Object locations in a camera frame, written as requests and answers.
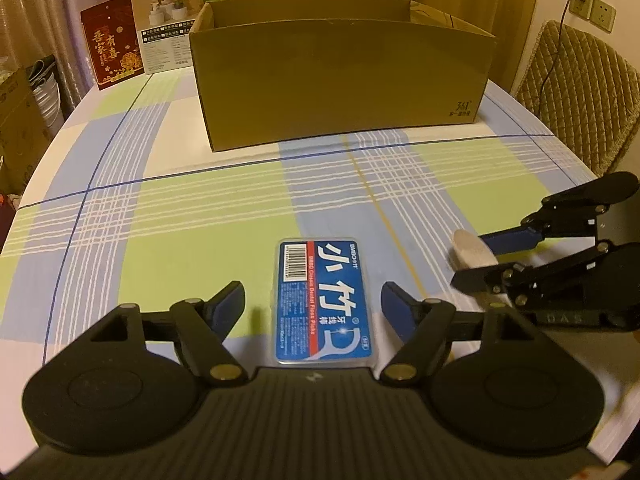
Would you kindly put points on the brown cardboard box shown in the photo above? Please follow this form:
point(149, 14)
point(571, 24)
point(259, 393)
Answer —
point(340, 85)

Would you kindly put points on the white paper roll carton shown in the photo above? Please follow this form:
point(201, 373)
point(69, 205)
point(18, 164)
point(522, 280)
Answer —
point(165, 25)

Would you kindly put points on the metal bucket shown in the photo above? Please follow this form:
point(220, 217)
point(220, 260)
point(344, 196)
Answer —
point(47, 92)

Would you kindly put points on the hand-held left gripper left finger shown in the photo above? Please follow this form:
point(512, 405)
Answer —
point(227, 305)

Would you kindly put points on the red gift box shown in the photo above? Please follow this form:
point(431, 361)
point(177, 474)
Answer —
point(112, 45)

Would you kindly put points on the brown cardboard carton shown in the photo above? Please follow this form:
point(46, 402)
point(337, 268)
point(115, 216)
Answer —
point(20, 130)

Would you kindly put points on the white packet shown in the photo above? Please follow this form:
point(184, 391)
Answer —
point(472, 250)

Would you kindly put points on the chair with quilted cushion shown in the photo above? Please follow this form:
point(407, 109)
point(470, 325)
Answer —
point(585, 95)

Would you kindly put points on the wall socket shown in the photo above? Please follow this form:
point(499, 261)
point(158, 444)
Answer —
point(597, 10)

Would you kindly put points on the blue dental floss box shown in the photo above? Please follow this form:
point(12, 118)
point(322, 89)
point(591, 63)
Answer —
point(320, 300)

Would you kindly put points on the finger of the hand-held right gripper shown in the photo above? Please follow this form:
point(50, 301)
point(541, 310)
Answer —
point(475, 281)
point(510, 241)

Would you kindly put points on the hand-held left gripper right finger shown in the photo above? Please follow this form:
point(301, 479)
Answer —
point(397, 305)

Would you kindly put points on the pale pink curtain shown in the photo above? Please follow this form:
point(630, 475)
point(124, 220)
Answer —
point(60, 5)

